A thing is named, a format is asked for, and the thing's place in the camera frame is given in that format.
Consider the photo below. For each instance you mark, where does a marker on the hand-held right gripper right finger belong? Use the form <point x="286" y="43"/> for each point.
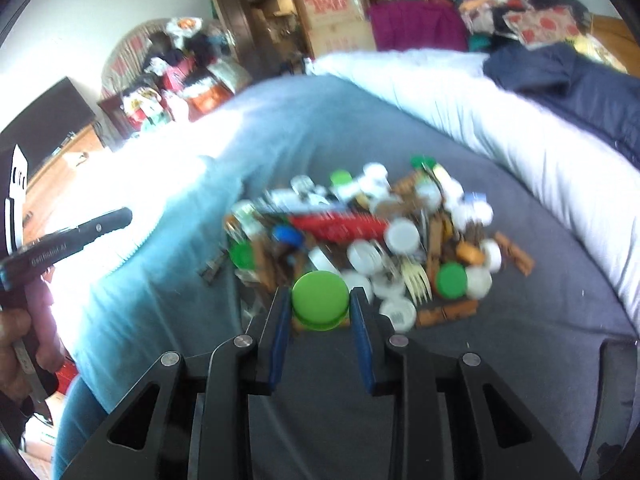
<point x="361" y="340"/>

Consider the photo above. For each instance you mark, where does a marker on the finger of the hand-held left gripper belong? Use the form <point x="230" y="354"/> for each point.
<point x="85" y="235"/>

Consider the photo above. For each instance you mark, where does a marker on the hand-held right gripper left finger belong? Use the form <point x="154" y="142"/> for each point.
<point x="280" y="335"/>

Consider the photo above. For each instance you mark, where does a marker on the green bottle cap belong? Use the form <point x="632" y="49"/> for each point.
<point x="341" y="178"/>
<point x="451" y="280"/>
<point x="320" y="300"/>
<point x="241" y="255"/>

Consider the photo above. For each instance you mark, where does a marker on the person's left hand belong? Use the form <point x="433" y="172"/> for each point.
<point x="12" y="350"/>

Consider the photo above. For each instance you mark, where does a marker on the wooden cabinet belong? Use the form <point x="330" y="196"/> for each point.
<point x="55" y="170"/>

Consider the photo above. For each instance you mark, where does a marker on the cream plastic fork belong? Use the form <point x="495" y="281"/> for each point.
<point x="415" y="275"/>

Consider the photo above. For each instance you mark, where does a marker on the black television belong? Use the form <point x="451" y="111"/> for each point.
<point x="45" y="120"/>

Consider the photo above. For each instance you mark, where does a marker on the metal clip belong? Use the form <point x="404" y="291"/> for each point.
<point x="212" y="265"/>

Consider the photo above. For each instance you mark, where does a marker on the blue bottle cap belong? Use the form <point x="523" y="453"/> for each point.
<point x="287" y="235"/>

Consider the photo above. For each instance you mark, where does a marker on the red snack packet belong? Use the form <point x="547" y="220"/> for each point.
<point x="340" y="225"/>

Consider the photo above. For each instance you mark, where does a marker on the pile of caps and clothespins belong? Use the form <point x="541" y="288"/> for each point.
<point x="515" y="255"/>

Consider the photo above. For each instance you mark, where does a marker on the pile of bags and boxes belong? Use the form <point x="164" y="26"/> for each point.
<point x="180" y="80"/>

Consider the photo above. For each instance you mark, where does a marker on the person's blue jeans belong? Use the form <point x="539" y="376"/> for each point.
<point x="75" y="420"/>

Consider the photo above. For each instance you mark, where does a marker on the green candy wrapper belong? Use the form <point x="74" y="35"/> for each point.
<point x="422" y="162"/>

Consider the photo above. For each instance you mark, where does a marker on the round striped board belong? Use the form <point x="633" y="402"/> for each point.
<point x="130" y="45"/>

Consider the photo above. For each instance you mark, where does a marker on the wooden door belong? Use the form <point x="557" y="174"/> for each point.
<point x="230" y="15"/>

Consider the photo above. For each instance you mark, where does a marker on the white duvet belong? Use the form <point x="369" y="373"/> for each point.
<point x="500" y="110"/>

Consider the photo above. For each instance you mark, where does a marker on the large plain cardboard box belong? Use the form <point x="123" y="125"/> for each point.
<point x="342" y="35"/>

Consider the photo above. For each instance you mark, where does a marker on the magenta cloth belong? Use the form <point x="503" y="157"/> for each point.
<point x="420" y="25"/>

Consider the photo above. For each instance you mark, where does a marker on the navy jacket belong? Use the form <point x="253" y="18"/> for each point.
<point x="575" y="85"/>

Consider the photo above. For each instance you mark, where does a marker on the pile of clothes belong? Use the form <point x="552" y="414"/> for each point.
<point x="515" y="5"/>

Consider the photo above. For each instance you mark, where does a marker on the wooden headboard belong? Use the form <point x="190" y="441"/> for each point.
<point x="607" y="35"/>

